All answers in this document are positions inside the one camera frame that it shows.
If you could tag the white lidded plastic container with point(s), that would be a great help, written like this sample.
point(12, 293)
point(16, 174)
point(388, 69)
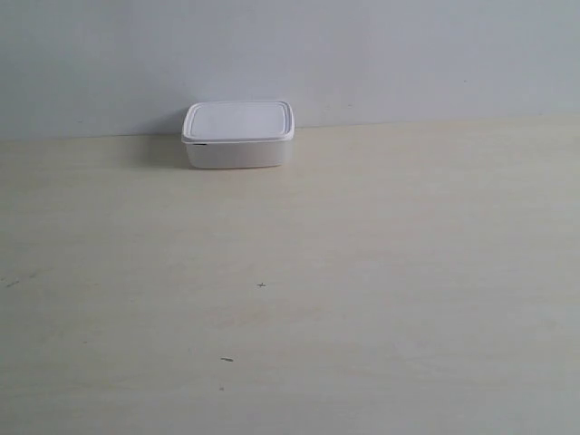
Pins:
point(238, 134)

